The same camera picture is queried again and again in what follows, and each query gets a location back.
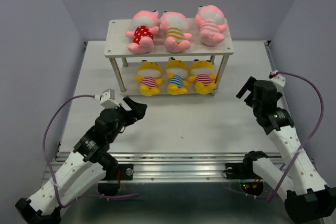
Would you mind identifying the yellow frog toy pink stripes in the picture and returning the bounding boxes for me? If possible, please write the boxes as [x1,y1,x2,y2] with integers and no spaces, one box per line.
[134,60,163,97]

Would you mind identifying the yellow frog toy red stripes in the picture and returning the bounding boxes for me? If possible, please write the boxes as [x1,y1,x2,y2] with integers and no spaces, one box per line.
[188,59,216,95]

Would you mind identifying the yellow frog toy blue stripes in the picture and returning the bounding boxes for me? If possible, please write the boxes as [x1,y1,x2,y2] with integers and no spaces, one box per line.
[165,57,189,95]

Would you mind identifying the pink frog toy polka dots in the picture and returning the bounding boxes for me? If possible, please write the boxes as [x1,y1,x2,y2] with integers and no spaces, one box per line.
[125,10,159,54]

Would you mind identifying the pink frog toy orange stripes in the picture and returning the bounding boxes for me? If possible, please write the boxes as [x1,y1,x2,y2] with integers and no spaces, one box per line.
[160,11,192,53]

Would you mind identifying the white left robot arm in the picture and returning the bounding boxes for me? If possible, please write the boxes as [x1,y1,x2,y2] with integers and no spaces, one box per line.
[15,93,148,223]

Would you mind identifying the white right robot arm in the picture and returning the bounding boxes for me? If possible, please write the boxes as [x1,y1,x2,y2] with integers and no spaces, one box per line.
[236,74,335,223]

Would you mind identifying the white two-tier shelf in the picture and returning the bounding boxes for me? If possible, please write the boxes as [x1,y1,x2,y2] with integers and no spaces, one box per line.
[104,17,235,99]

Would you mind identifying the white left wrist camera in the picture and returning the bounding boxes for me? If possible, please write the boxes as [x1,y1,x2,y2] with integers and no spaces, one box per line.
[94,89,120,109]

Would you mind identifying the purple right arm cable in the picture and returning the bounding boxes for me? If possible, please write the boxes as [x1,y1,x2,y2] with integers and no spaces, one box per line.
[228,71,325,203]

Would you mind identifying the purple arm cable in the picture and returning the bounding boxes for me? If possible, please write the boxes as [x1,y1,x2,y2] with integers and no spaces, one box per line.
[228,71,325,203]
[43,94,140,209]

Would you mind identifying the aluminium front rail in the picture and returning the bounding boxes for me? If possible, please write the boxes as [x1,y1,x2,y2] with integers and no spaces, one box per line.
[43,152,316,183]

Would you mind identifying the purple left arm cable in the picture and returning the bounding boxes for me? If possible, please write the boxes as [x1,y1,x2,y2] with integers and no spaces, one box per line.
[43,94,140,209]

